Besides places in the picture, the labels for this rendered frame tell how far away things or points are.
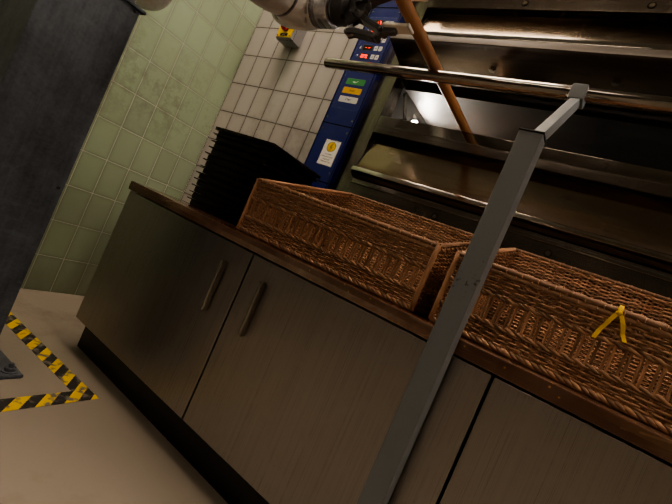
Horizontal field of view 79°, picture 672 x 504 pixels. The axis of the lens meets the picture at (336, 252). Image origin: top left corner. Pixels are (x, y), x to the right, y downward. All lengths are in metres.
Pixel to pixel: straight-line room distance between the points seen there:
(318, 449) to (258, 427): 0.16
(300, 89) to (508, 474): 1.63
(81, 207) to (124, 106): 0.45
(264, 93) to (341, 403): 1.55
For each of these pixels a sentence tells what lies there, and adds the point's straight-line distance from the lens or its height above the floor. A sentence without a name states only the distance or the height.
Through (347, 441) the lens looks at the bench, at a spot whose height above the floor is 0.31.
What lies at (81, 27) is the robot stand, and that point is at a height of 0.87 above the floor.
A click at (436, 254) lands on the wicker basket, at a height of 0.71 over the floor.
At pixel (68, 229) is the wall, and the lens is 2.01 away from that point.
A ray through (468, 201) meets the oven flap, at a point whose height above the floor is 0.94.
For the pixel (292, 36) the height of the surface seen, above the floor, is 1.42.
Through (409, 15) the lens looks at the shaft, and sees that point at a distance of 1.06.
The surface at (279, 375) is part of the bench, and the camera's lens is 0.95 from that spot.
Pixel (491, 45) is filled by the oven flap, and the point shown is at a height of 1.40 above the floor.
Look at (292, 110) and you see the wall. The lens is 1.92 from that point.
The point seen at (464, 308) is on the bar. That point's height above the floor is 0.63.
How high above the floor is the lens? 0.63
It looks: level
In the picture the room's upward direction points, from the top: 24 degrees clockwise
